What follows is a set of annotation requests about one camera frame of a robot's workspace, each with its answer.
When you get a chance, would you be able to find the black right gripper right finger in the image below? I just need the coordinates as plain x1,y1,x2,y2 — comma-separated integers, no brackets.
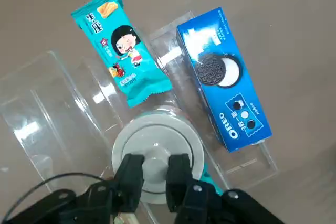
165,153,286,224

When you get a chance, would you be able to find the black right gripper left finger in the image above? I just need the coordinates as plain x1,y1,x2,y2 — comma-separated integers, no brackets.
5,153,145,224

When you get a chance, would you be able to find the blue Oreo cookie box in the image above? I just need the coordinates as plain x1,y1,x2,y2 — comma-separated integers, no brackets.
176,7,273,153

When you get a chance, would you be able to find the clear acrylic display shelf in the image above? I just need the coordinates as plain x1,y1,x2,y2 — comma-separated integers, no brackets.
0,10,279,224

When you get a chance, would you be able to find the teal snack packet orange print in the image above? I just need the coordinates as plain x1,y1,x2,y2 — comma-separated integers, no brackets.
202,163,224,196

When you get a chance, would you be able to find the teal snack packet cartoon girl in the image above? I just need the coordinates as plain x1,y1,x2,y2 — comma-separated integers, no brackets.
70,0,173,109

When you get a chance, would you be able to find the thin grey wire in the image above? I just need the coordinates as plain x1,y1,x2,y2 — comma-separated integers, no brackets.
5,173,116,219

